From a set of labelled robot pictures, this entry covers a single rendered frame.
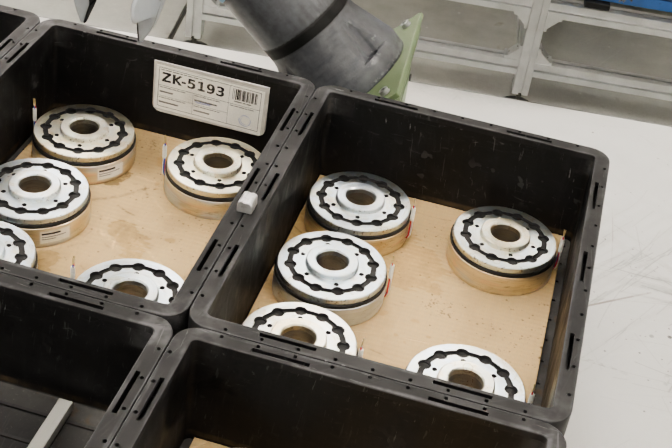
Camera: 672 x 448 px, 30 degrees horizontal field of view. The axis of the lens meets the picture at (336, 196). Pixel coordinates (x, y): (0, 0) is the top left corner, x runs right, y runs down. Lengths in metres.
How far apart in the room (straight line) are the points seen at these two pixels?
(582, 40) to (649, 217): 2.03
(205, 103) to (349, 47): 0.20
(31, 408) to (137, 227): 0.25
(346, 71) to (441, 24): 2.11
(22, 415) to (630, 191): 0.90
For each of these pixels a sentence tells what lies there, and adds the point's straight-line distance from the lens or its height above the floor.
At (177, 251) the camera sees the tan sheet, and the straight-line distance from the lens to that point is 1.19.
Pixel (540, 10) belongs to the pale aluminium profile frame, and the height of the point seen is 0.28.
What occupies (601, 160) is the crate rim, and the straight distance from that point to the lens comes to 1.25.
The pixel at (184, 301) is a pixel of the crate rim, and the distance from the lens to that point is 0.98.
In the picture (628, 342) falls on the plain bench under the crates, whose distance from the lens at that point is 1.41.
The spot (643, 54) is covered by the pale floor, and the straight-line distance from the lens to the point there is 3.61.
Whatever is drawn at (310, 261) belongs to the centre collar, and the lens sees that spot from 1.14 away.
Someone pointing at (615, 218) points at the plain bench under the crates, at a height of 0.70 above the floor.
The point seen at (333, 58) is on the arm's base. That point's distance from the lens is 1.43.
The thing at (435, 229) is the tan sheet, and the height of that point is 0.83.
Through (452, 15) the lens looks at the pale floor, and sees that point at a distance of 3.59.
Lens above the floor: 1.57
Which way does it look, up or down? 35 degrees down
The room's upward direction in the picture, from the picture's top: 9 degrees clockwise
